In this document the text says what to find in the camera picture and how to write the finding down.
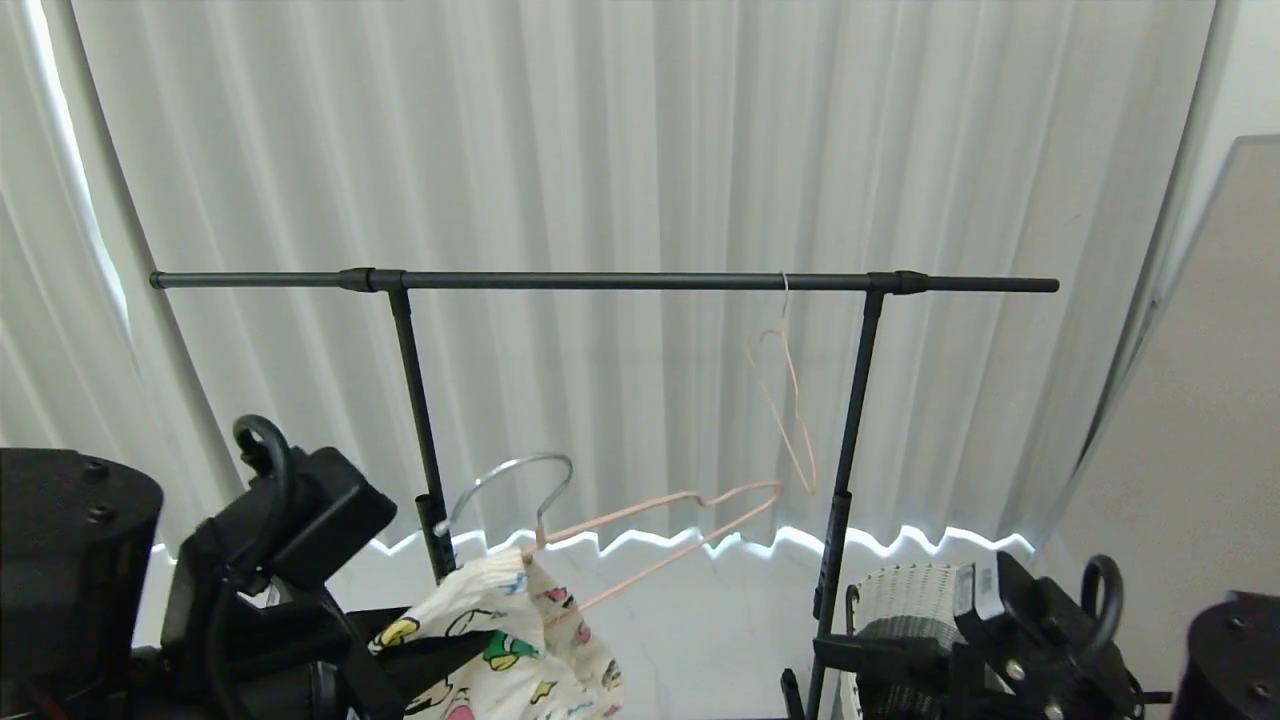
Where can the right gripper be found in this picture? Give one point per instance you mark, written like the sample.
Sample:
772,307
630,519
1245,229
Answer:
1010,700

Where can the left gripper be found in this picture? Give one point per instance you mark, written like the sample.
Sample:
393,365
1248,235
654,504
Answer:
260,685

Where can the cream printed garment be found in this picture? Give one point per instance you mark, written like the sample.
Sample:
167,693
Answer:
540,640

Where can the pink clothes hanger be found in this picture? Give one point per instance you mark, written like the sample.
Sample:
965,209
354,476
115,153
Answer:
640,510
793,390

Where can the white laundry basket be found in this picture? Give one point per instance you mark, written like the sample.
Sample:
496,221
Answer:
900,590

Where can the black clothes rack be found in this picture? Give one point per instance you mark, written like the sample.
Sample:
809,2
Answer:
620,281

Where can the white curtain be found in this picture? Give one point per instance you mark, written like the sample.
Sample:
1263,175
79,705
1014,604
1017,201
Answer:
620,130

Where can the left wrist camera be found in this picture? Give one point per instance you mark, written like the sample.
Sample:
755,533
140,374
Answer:
320,520

